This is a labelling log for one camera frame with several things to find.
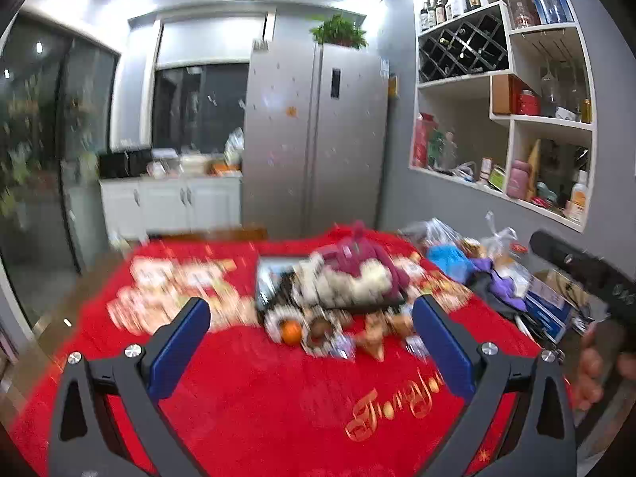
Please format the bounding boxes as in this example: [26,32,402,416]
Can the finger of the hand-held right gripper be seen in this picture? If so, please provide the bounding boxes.
[529,230,604,284]

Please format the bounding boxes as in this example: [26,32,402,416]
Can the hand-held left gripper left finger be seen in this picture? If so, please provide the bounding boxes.
[47,297,212,477]

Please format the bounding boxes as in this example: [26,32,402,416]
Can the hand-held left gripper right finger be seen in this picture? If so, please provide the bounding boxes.
[412,294,577,477]

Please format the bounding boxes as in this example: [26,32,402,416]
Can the grey shallow box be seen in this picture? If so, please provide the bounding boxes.
[255,255,409,315]

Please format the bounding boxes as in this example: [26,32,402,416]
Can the person's right hand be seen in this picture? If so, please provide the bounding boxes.
[571,325,607,411]

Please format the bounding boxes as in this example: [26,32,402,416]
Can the cardboard box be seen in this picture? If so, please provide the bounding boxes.
[524,268,590,345]

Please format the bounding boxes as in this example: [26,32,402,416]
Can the white bottle with orange label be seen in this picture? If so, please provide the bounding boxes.
[566,169,590,225]

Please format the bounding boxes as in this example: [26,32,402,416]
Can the clear bag of snacks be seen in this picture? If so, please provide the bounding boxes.
[479,213,528,265]

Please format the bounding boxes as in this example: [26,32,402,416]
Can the purple cloth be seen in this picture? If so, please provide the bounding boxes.
[469,257,528,312]

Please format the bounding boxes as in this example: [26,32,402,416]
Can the pink container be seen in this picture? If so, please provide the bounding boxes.
[505,160,530,199]

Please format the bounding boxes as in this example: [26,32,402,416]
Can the blue plastic bag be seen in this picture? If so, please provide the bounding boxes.
[426,244,473,285]

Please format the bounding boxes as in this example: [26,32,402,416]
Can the red bear-print blanket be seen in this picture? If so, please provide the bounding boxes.
[10,229,572,477]

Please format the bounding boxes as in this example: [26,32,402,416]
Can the clear bag with red contents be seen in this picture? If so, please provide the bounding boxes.
[400,217,479,260]

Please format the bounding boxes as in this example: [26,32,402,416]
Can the white plush toy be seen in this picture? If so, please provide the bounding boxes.
[293,256,394,310]

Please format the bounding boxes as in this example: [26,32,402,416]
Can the magenta plush toy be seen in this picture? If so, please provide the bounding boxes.
[322,220,409,295]

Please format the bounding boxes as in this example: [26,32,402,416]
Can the white base cabinet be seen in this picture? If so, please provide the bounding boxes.
[99,176,243,242]

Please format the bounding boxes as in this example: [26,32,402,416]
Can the red tin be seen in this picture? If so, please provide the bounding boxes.
[517,90,542,116]

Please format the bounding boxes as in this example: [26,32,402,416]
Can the green carton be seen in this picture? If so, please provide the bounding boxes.
[427,129,448,170]

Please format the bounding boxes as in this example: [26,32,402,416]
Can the brown box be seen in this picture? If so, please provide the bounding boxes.
[492,74,535,115]

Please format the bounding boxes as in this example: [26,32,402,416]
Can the hanging wine glasses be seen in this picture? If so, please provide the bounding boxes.
[539,41,590,111]

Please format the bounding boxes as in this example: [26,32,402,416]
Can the red carton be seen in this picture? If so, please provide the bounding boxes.
[411,112,438,169]

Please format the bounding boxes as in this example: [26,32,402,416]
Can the black microwave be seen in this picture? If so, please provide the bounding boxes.
[99,148,153,180]

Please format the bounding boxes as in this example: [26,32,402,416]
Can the printed snack bag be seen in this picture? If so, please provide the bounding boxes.
[223,128,246,170]

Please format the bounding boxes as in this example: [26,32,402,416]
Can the dark wine rack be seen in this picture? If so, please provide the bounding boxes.
[418,9,510,83]

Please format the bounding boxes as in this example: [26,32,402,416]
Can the glass sliding door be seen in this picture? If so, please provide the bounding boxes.
[0,14,121,331]

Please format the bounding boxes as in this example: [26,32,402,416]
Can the clear bottle case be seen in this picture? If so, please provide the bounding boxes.
[503,0,540,30]

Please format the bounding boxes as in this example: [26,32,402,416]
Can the silver refrigerator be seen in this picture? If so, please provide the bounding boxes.
[242,10,391,233]

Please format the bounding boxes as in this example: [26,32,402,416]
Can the row of liquor bottles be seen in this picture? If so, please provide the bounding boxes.
[419,0,484,31]

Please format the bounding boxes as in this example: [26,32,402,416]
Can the green potted plant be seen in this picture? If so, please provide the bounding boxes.
[310,13,370,51]

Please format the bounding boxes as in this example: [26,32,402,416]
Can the white wall shelf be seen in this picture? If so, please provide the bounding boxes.
[408,0,598,233]

